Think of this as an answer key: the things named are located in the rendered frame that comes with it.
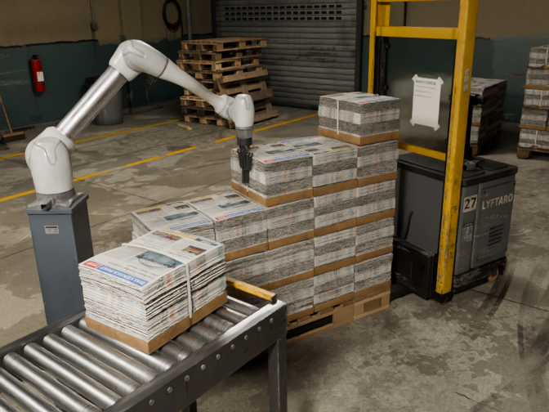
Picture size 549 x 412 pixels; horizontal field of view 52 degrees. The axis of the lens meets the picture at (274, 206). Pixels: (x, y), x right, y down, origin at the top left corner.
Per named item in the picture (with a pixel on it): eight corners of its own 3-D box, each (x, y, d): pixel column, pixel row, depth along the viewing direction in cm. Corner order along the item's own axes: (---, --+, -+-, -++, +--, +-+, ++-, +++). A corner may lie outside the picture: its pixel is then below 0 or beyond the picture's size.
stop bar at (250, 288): (192, 266, 224) (191, 262, 223) (278, 297, 198) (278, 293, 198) (185, 270, 221) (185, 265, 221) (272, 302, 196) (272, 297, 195)
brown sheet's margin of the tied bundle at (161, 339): (123, 306, 194) (122, 294, 192) (185, 329, 178) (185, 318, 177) (85, 327, 181) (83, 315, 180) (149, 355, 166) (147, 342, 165)
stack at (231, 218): (144, 352, 308) (127, 210, 280) (316, 294, 365) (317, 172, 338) (171, 390, 276) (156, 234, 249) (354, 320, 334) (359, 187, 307)
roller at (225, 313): (162, 289, 217) (160, 277, 215) (254, 328, 189) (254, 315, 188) (151, 294, 213) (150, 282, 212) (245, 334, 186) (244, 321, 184)
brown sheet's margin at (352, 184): (276, 179, 323) (276, 172, 322) (317, 171, 337) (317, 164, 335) (314, 196, 292) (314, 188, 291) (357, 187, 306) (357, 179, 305)
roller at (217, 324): (149, 296, 212) (147, 284, 211) (242, 336, 185) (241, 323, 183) (138, 301, 209) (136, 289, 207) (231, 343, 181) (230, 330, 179)
